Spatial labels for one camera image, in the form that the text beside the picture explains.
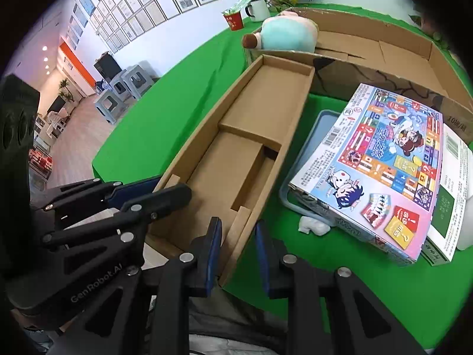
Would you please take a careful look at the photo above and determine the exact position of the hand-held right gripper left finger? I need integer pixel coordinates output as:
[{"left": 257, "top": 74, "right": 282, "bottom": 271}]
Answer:
[{"left": 48, "top": 217, "right": 222, "bottom": 355}]

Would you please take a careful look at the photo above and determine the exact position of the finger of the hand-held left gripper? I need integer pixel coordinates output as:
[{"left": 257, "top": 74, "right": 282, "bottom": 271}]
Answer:
[
  {"left": 31, "top": 176, "right": 162, "bottom": 214},
  {"left": 40, "top": 183, "right": 193, "bottom": 267}
]

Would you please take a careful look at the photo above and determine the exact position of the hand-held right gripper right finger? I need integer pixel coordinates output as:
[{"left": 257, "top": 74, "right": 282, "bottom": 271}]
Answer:
[{"left": 255, "top": 219, "right": 425, "bottom": 355}]

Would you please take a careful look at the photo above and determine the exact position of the long cardboard tray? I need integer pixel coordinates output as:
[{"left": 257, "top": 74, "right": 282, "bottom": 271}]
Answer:
[{"left": 146, "top": 55, "right": 315, "bottom": 288}]

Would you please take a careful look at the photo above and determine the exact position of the colourful book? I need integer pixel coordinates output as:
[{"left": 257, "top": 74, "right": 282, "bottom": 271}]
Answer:
[{"left": 288, "top": 83, "right": 444, "bottom": 267}]

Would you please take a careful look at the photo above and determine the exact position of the white and green box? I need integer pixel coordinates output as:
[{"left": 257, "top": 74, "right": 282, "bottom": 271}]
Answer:
[{"left": 423, "top": 122, "right": 473, "bottom": 267}]

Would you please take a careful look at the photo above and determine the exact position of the large cardboard box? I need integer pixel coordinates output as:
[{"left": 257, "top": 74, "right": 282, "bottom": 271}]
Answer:
[{"left": 242, "top": 7, "right": 473, "bottom": 145}]

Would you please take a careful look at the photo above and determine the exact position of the crumpled white tissue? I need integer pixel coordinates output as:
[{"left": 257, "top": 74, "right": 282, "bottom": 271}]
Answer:
[{"left": 299, "top": 215, "right": 331, "bottom": 236}]

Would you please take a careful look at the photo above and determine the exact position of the person's grey clothing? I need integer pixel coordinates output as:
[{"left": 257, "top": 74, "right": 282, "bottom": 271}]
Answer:
[{"left": 188, "top": 285, "right": 292, "bottom": 355}]

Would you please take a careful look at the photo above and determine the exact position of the tall indoor plant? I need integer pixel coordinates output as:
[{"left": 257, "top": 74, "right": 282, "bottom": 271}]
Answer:
[{"left": 57, "top": 78, "right": 74, "bottom": 105}]

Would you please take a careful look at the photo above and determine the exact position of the green tablecloth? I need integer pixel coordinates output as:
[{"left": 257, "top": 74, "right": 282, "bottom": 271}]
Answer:
[{"left": 90, "top": 3, "right": 473, "bottom": 352}]

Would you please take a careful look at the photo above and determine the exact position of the grey plastic stool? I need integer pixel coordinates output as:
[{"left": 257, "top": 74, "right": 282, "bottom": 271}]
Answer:
[
  {"left": 109, "top": 74, "right": 134, "bottom": 101},
  {"left": 124, "top": 64, "right": 156, "bottom": 99},
  {"left": 94, "top": 89, "right": 126, "bottom": 124}
]

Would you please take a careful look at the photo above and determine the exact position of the black cabinet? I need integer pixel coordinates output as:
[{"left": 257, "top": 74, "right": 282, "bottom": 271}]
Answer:
[{"left": 93, "top": 52, "right": 122, "bottom": 80}]

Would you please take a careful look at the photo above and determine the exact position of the red paper cup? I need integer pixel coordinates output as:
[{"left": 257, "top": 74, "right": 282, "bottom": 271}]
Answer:
[{"left": 223, "top": 10, "right": 244, "bottom": 31}]

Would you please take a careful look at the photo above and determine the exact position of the pastel plush toy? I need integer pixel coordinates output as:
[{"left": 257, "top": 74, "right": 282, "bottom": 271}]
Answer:
[{"left": 242, "top": 10, "right": 320, "bottom": 53}]

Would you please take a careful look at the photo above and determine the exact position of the white enamel mug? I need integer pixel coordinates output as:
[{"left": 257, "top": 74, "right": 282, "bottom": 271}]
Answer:
[{"left": 246, "top": 0, "right": 272, "bottom": 22}]

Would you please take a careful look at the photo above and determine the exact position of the wall of framed certificates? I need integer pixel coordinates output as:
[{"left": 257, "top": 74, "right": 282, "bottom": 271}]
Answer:
[{"left": 64, "top": 0, "right": 222, "bottom": 54}]

